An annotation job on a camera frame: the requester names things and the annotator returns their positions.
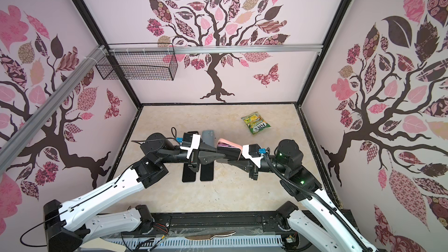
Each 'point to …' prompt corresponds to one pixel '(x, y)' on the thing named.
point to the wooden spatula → (102, 244)
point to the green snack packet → (255, 122)
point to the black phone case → (192, 132)
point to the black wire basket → (137, 66)
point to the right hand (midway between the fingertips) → (231, 157)
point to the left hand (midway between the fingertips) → (225, 156)
